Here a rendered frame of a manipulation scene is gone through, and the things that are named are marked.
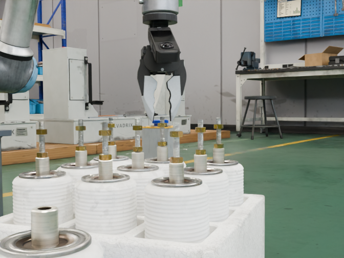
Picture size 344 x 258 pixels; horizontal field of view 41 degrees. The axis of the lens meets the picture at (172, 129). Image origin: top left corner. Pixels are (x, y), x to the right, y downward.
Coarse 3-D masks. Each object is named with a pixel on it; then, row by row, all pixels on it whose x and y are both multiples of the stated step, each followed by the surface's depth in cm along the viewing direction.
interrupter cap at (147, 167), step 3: (123, 165) 85; (126, 165) 85; (129, 165) 85; (144, 165) 85; (147, 165) 85; (150, 165) 85; (153, 165) 85; (156, 165) 84; (117, 168) 81; (120, 168) 80; (123, 168) 81; (126, 168) 81; (129, 168) 83; (144, 168) 83; (147, 168) 81; (150, 168) 80; (153, 168) 80; (156, 168) 81; (126, 171) 79; (129, 171) 79; (132, 171) 79; (135, 171) 79; (138, 171) 79; (141, 171) 79; (144, 171) 79
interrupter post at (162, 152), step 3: (159, 147) 93; (162, 147) 92; (165, 147) 93; (159, 150) 93; (162, 150) 92; (165, 150) 93; (159, 153) 93; (162, 153) 92; (165, 153) 93; (159, 156) 93; (162, 156) 92; (165, 156) 93; (159, 159) 93; (162, 159) 93; (165, 159) 93
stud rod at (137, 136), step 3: (135, 120) 82; (138, 120) 82; (135, 123) 82; (138, 123) 82; (135, 132) 82; (138, 132) 82; (135, 135) 82; (138, 135) 82; (135, 138) 82; (138, 138) 82; (135, 141) 82; (138, 141) 82; (135, 144) 82; (138, 144) 82
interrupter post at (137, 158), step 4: (140, 152) 83; (132, 156) 82; (136, 156) 81; (140, 156) 82; (132, 160) 82; (136, 160) 81; (140, 160) 82; (132, 164) 82; (136, 164) 82; (140, 164) 82; (132, 168) 82; (136, 168) 82; (140, 168) 82
